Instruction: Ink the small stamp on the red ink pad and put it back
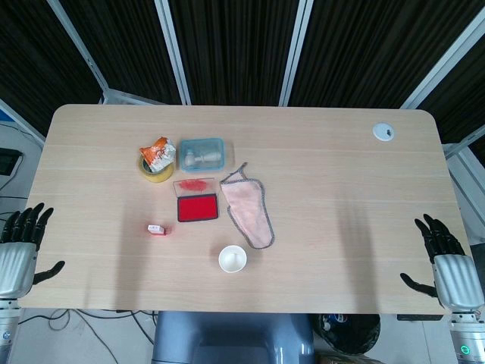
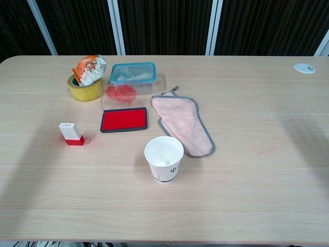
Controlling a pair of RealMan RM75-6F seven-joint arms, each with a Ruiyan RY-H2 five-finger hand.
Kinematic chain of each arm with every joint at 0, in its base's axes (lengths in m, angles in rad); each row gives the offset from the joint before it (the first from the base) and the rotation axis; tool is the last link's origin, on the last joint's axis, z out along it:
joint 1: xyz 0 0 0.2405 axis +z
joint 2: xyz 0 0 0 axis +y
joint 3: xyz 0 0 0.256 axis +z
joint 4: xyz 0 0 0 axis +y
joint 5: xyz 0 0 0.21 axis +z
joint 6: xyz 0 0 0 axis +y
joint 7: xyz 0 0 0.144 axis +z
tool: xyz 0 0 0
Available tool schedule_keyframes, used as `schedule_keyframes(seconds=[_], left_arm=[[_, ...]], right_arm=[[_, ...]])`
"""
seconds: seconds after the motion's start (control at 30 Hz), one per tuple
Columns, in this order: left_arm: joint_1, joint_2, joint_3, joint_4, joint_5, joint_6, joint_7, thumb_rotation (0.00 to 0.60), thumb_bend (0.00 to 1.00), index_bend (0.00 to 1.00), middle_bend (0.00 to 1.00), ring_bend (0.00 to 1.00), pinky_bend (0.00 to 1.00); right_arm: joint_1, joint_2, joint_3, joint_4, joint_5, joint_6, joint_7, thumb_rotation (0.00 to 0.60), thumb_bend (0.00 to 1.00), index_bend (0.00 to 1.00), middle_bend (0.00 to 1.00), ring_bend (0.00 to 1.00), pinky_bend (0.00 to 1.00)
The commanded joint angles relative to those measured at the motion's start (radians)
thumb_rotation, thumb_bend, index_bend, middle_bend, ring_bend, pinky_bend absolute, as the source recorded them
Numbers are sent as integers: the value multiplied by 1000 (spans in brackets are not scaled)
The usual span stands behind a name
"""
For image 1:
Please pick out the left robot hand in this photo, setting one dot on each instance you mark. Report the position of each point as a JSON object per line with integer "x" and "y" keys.
{"x": 17, "y": 265}

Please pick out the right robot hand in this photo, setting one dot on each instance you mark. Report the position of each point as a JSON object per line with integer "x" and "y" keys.
{"x": 456, "y": 278}

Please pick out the small red stamp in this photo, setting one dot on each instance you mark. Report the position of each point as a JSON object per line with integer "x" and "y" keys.
{"x": 158, "y": 230}

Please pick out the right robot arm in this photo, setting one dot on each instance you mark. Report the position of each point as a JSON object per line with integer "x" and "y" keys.
{"x": 466, "y": 337}

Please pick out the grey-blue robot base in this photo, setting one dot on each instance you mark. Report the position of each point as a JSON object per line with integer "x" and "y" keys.
{"x": 231, "y": 337}

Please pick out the black table foot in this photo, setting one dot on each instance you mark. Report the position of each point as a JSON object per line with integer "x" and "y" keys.
{"x": 418, "y": 317}

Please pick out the black trash bin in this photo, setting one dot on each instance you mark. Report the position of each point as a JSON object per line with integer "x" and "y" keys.
{"x": 352, "y": 333}

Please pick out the yellow tape roll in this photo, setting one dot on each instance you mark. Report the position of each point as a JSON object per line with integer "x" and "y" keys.
{"x": 161, "y": 177}

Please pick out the crumpled orange white packet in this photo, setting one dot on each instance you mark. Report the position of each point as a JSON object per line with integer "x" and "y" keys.
{"x": 159, "y": 153}

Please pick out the red ink pad case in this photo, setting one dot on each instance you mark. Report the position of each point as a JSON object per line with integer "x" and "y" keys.
{"x": 197, "y": 210}

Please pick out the small white bottle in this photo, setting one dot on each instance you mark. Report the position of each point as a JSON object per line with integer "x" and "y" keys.
{"x": 201, "y": 157}

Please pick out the white paper cup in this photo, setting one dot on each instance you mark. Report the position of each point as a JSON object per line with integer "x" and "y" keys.
{"x": 232, "y": 259}

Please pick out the pink cloth grey edging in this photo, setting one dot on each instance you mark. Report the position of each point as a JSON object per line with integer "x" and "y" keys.
{"x": 248, "y": 216}

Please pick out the clear container blue lid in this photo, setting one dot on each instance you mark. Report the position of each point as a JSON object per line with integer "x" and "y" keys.
{"x": 201, "y": 143}

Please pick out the white partition post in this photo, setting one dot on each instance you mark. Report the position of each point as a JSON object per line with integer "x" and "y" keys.
{"x": 443, "y": 60}
{"x": 81, "y": 53}
{"x": 175, "y": 53}
{"x": 295, "y": 53}

